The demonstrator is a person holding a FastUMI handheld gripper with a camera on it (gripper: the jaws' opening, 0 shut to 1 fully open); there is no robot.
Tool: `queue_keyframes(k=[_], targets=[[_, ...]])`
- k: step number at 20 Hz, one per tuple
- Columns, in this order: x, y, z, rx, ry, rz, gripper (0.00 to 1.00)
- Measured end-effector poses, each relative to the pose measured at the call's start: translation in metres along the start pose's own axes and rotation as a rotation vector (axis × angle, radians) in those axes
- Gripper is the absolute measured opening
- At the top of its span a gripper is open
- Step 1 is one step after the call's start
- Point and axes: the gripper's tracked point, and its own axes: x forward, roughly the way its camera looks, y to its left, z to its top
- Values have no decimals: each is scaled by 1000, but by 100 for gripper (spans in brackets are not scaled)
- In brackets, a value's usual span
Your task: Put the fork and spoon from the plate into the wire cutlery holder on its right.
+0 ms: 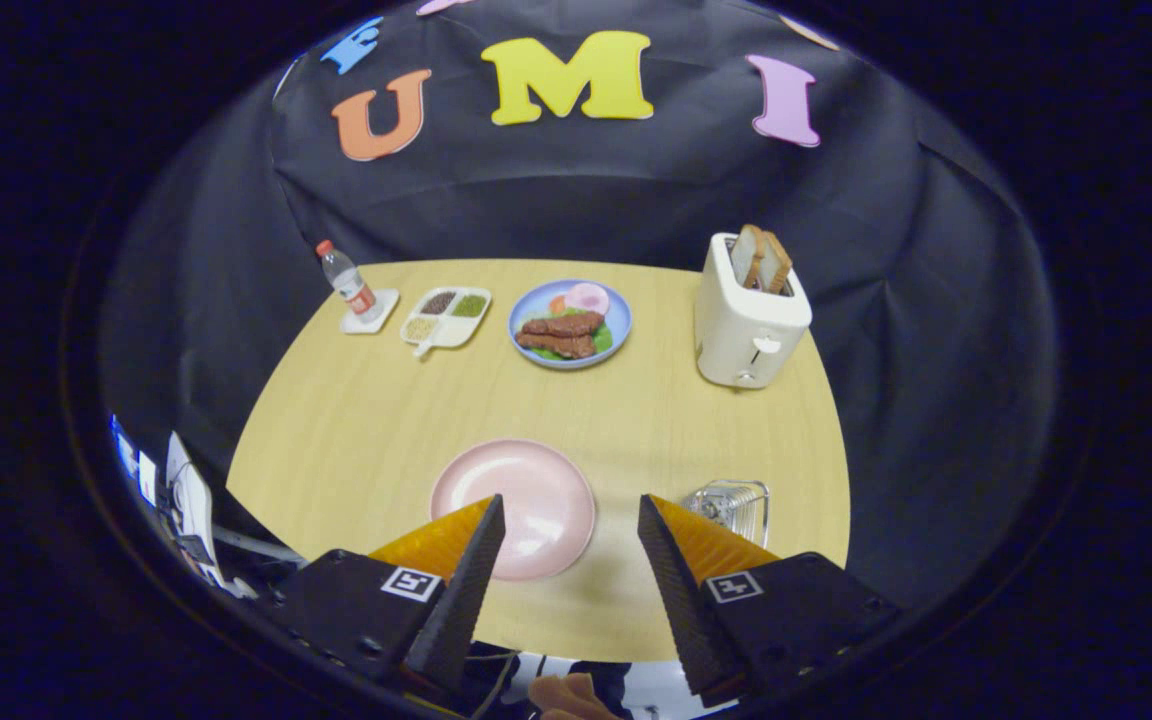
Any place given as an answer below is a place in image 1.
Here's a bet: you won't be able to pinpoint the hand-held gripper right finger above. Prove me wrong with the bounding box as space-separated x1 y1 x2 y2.
638 494 903 707

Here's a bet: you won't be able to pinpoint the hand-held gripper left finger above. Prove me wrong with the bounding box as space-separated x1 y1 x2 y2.
274 494 507 701

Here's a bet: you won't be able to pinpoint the black and white patterned clothing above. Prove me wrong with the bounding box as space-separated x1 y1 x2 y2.
496 655 737 720

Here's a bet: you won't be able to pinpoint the pink plate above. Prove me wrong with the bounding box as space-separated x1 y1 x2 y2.
429 438 597 583

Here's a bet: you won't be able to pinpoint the white toaster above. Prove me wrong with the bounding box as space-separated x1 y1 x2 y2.
693 232 814 390

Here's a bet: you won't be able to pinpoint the white paper sheets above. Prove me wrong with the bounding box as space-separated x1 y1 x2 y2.
166 430 239 593

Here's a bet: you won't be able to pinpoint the green lettuce leaf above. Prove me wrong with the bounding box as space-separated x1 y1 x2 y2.
526 305 615 362

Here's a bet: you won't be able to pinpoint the brown meat strip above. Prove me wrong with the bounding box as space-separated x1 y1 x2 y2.
521 311 606 338
516 333 598 360

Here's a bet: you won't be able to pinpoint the white divided condiment tray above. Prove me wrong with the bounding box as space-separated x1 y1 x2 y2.
399 286 493 358

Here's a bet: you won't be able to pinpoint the white square coaster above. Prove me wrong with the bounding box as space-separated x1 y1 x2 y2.
340 288 401 335

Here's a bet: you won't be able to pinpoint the blue plate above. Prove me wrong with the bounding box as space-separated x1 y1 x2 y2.
508 279 633 371

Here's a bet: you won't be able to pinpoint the clear plastic water bottle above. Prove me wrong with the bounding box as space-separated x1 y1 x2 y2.
315 239 378 319

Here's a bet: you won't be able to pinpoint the toast bread slice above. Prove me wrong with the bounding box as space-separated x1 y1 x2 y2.
760 232 794 295
731 224 765 289

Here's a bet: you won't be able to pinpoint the blue box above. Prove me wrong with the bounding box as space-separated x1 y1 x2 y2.
110 414 158 507

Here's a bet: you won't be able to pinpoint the black cable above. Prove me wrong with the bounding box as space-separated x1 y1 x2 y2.
471 650 523 720

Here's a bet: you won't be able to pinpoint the metal wire cutlery basket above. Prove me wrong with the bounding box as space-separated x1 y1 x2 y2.
681 479 771 549

